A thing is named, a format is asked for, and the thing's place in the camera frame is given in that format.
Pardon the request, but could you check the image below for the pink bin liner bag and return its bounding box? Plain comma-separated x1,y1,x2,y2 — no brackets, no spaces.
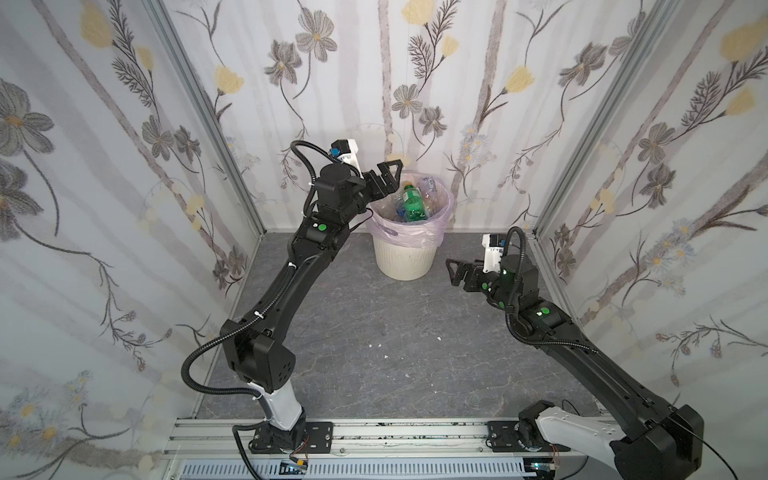
367,172,455,249

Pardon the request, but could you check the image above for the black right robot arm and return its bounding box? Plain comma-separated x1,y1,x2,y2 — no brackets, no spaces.
446,226,709,479

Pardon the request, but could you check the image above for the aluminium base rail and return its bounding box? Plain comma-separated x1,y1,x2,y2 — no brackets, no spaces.
158,418,613,479

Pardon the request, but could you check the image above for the black corrugated cable hose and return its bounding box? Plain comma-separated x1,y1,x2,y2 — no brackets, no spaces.
181,139,328,480

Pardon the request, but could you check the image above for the clear crushed bottle white cap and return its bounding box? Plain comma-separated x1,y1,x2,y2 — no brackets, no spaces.
419,176,438,202

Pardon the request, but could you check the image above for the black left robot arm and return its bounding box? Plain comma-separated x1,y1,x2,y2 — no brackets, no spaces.
181,140,403,453

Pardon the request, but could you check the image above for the cream plastic waste bin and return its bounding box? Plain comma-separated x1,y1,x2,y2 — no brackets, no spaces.
373,237,437,281

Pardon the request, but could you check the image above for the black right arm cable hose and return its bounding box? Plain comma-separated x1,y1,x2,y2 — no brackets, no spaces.
503,226,529,307

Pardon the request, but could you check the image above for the white slotted cable duct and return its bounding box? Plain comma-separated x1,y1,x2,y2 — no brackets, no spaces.
179,458,529,480

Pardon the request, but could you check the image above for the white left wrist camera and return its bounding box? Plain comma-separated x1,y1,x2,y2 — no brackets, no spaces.
329,139,360,176

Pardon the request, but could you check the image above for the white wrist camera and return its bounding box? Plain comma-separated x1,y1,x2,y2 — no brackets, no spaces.
482,234,507,273
329,139,360,176

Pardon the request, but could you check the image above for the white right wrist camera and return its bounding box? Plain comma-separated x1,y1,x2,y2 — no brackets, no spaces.
482,234,507,273

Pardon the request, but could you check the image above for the green bottle yellow cap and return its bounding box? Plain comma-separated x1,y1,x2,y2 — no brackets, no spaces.
402,183,428,222

